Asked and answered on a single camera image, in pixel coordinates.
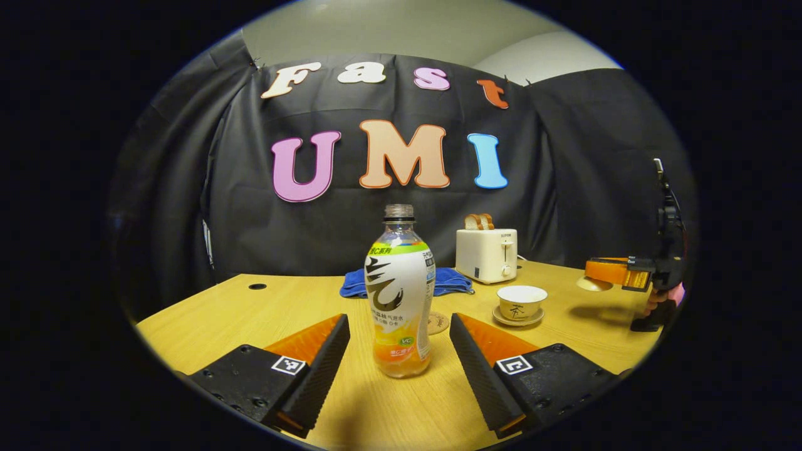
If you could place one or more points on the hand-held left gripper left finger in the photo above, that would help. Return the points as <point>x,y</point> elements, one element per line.
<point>326,369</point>

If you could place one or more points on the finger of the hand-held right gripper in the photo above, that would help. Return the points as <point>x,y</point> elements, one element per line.
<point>608,270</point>

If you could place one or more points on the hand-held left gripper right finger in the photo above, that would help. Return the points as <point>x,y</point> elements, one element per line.
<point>477,376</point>

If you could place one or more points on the cream teacup lid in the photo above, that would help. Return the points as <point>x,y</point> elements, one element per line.
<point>594,285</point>

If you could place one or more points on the round wooden coaster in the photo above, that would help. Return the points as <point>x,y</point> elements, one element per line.
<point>439,322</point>

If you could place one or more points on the cream teacup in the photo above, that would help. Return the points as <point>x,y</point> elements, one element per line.
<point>521,302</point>

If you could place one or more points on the clear water bottle white label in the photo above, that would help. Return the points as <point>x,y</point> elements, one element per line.
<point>400,294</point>

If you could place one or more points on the cream saucer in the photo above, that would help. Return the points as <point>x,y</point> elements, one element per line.
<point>517,322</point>

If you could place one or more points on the black backdrop cloth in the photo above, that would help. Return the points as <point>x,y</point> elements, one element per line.
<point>564,188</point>

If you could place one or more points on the blue folded towel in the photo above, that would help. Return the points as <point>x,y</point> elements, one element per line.
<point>451,280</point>

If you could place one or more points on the cream white toaster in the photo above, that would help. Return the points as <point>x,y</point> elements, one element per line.
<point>485,257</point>

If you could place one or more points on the brown bread slice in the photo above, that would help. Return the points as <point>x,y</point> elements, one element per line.
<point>487,220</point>
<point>471,222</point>

